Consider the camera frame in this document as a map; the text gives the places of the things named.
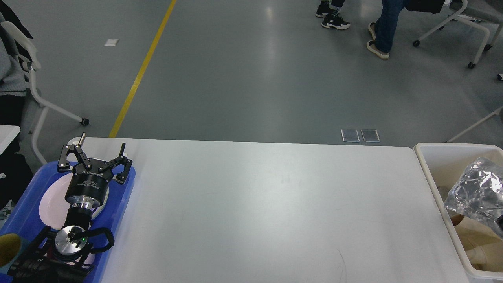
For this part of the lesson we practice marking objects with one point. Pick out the brown paper bag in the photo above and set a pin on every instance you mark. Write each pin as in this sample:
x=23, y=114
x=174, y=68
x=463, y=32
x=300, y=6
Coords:
x=483, y=247

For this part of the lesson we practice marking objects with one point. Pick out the metal floor plate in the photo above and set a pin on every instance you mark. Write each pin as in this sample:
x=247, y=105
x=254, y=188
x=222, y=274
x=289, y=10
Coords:
x=370, y=135
x=350, y=135

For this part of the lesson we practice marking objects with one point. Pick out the person in black trousers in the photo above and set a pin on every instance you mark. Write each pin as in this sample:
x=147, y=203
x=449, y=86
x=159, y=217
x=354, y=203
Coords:
x=329, y=10

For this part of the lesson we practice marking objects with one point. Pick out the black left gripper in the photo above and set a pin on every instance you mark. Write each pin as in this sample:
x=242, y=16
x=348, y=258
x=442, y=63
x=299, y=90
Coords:
x=87, y=185

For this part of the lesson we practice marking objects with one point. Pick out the person in blue jeans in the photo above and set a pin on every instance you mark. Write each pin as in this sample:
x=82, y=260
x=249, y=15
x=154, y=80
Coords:
x=383, y=30

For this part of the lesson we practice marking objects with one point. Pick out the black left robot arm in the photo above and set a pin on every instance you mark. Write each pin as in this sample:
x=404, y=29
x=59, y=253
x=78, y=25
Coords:
x=75, y=160

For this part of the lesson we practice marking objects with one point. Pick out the left metal floor plate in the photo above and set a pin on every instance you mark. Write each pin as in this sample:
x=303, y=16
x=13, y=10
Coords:
x=350, y=135

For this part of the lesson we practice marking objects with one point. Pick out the seated person grey cardigan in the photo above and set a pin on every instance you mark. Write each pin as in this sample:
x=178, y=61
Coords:
x=15, y=172

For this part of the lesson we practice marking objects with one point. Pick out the white paper on floor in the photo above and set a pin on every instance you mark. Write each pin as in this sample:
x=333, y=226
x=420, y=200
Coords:
x=110, y=42

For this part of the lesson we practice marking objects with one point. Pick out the white chair leg right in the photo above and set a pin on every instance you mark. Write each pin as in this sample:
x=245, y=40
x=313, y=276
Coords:
x=497, y=112

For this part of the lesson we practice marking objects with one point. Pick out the pink plate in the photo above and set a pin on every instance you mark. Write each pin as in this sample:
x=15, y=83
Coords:
x=53, y=207

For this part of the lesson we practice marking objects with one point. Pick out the aluminium foil tray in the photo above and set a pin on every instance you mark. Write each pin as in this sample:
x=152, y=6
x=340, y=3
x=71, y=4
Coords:
x=478, y=194

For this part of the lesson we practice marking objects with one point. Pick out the white office chair right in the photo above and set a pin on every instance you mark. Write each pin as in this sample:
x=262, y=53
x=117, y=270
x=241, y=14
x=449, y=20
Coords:
x=472, y=12

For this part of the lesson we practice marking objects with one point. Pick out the white chair left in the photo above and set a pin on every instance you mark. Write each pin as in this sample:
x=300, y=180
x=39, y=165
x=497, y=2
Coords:
x=35, y=108

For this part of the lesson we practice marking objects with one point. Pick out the white plastic bin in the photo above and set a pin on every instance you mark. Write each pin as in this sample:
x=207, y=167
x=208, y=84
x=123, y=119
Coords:
x=443, y=164

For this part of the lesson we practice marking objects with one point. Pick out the right metal floor plate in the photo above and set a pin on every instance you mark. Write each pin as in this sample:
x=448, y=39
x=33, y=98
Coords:
x=370, y=135

